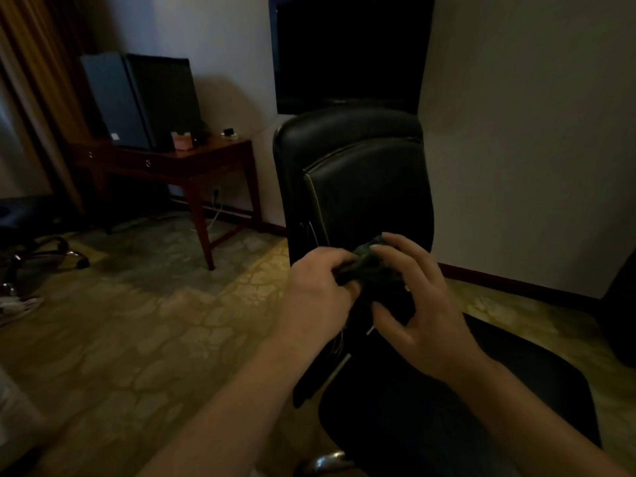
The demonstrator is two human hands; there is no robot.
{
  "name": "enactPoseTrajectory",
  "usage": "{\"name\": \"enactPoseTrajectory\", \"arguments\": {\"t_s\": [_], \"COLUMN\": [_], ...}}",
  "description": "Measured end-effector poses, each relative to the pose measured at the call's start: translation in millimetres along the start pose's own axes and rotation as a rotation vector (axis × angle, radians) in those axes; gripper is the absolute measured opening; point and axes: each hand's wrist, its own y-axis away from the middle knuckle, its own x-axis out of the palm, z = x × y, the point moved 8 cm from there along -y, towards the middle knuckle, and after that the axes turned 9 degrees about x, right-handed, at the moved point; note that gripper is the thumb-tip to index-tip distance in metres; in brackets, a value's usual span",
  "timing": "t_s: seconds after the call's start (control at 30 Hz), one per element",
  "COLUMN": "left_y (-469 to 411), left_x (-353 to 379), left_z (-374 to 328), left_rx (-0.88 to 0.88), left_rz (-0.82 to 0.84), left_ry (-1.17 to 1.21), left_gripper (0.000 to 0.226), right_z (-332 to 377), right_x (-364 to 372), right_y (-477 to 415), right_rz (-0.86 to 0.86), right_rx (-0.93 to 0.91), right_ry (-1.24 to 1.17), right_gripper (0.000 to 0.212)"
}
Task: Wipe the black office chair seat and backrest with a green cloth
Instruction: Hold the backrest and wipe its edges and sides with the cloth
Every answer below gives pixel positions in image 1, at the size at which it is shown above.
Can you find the person's left hand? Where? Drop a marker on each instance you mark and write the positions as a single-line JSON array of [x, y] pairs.
[[313, 303]]

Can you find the black wall television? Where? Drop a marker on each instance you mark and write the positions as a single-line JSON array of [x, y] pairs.
[[348, 54]]

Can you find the green cleaning cloth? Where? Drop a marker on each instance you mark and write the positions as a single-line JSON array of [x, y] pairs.
[[370, 273]]

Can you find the white sheer curtain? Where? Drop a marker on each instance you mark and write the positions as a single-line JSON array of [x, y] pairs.
[[20, 153]]

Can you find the brown curtain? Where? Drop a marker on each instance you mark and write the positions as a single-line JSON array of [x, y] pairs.
[[49, 94]]

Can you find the person's right hand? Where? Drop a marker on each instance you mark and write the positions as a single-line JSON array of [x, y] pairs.
[[437, 332]]

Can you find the black mini fridge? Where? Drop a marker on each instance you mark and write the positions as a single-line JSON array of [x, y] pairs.
[[149, 99]]

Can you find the dark red wooden table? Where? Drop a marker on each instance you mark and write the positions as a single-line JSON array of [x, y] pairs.
[[199, 153]]

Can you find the black leather chair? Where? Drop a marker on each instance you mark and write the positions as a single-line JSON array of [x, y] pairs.
[[358, 193]]

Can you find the dark red baseboard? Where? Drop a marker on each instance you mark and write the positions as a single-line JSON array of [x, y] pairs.
[[497, 283]]

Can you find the person's left forearm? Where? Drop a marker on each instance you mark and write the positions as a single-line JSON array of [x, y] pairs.
[[228, 417]]

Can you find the black swivel chair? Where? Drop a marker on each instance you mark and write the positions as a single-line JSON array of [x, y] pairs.
[[25, 213]]

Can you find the person's right forearm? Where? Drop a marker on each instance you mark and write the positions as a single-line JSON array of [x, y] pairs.
[[536, 427]]

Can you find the pink tissue box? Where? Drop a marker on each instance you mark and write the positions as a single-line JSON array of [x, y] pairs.
[[182, 141]]

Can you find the beige upholstered furniture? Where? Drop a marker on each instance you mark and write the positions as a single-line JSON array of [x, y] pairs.
[[20, 417]]

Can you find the dark cabinet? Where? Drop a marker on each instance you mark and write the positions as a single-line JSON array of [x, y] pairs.
[[621, 312]]

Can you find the small black white device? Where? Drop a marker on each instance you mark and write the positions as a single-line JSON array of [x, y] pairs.
[[229, 134]]

